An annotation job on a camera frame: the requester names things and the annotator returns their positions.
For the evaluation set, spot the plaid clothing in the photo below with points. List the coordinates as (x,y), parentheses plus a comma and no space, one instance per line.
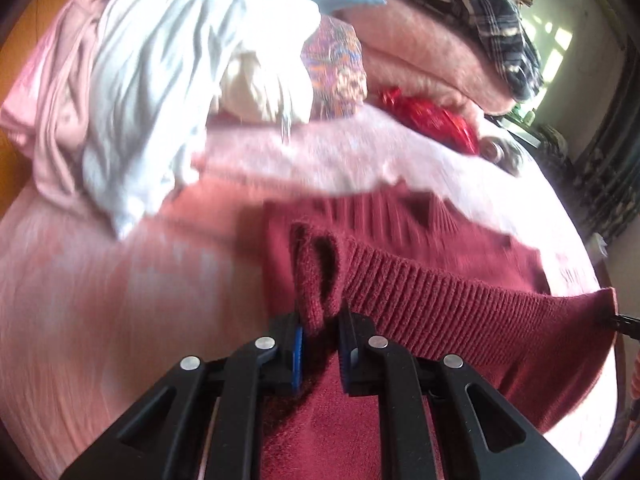
(490,15)

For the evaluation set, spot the small bottle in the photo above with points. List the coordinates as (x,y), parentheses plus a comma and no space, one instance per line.
(522,112)

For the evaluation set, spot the dark floral curtain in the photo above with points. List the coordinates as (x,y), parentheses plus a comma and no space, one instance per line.
(610,170)

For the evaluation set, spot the patterned pillow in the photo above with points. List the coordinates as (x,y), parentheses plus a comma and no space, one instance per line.
(335,70)

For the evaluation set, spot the pink folded blanket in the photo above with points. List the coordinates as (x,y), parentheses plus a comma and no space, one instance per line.
(415,45)

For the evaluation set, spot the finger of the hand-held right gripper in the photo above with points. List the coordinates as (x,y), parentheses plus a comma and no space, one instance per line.
(622,321)

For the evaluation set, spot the cream zippered garment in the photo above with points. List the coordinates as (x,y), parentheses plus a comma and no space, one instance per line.
(255,85)

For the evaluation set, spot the white tissue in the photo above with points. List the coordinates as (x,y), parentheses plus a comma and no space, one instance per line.
(599,246)

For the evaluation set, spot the pink floral bed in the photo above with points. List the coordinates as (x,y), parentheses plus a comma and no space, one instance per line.
(125,310)

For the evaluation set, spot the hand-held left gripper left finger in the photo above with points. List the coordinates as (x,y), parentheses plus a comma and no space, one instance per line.
(297,355)

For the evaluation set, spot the dark red knitted sweater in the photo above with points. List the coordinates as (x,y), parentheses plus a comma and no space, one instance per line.
(450,300)

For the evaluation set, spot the pink garment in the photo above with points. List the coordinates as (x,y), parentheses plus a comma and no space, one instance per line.
(55,85)

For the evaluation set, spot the red patterned cloth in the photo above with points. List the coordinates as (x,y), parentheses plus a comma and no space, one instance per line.
(435,120)

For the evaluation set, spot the beige cloth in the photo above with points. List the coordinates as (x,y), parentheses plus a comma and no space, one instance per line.
(505,155)

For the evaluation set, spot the dark checked cloth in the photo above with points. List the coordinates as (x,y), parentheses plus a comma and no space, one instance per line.
(552,140)

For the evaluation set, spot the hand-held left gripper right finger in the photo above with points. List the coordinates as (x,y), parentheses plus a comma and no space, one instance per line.
(344,355)

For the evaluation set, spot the white ribbed garment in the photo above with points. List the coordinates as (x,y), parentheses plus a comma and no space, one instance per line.
(150,85)

